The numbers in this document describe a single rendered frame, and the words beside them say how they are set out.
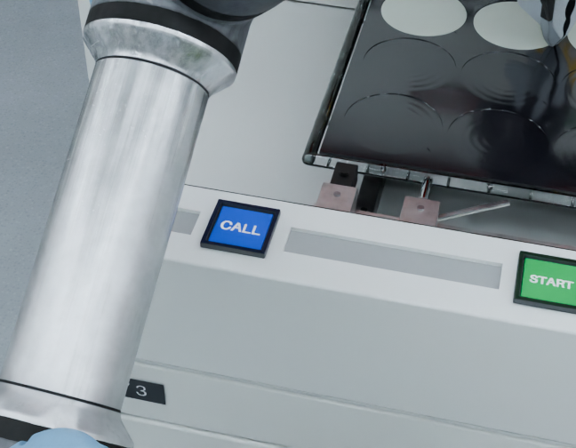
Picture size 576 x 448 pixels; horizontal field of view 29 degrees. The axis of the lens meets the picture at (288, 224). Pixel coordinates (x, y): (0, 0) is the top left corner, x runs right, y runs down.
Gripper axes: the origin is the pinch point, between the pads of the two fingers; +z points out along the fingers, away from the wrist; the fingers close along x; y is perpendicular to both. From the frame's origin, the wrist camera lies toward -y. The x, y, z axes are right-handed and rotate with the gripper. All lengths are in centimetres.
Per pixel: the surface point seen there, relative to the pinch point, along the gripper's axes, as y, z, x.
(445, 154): -5.4, 1.2, 23.2
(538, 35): 3.1, 1.3, -0.2
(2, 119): 139, 91, 11
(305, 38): 28.1, 9.2, 13.4
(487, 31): 7.2, 1.3, 3.8
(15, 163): 123, 91, 16
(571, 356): -31.9, -2.0, 36.3
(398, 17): 15.7, 1.3, 9.8
